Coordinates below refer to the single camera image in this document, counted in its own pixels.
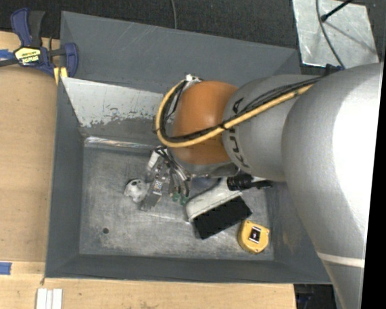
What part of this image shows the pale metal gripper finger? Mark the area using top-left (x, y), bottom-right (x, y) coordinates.
top-left (144, 152), bottom-right (162, 185)
top-left (139, 178), bottom-right (164, 214)

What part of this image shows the white toy animal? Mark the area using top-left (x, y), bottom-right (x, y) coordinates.
top-left (122, 176), bottom-right (151, 204)

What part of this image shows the grey metal bin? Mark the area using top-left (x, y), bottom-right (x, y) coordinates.
top-left (34, 10), bottom-right (356, 306)

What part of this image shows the white and black board eraser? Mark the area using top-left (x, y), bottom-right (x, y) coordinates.
top-left (182, 183), bottom-right (256, 245)

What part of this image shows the yellow tape measure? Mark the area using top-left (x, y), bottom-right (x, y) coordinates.
top-left (235, 219), bottom-right (272, 256)

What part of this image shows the pale wood board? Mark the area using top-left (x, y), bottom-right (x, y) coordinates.
top-left (0, 31), bottom-right (69, 266)

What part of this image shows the black cylinder on white bracket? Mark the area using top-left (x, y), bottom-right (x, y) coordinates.
top-left (214, 171), bottom-right (275, 206)

